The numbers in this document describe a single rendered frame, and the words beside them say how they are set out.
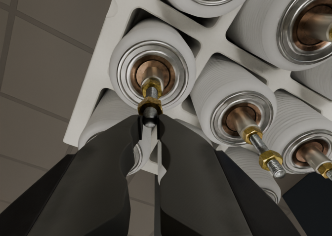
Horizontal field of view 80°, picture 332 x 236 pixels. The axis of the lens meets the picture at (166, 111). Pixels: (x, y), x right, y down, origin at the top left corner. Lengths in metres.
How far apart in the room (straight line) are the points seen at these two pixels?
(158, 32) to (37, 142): 0.52
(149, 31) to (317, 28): 0.15
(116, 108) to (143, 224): 0.64
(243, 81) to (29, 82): 0.48
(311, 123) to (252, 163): 0.12
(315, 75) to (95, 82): 0.30
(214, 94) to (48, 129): 0.48
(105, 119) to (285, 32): 0.21
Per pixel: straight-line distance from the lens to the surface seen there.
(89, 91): 0.31
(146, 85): 0.18
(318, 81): 0.34
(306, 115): 0.33
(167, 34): 0.21
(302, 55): 0.25
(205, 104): 0.24
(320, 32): 0.23
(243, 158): 0.38
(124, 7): 0.28
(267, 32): 0.24
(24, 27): 0.53
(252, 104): 0.25
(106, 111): 0.28
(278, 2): 0.24
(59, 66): 0.52
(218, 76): 0.27
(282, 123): 0.32
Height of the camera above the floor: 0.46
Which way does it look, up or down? 61 degrees down
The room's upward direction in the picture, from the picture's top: 175 degrees clockwise
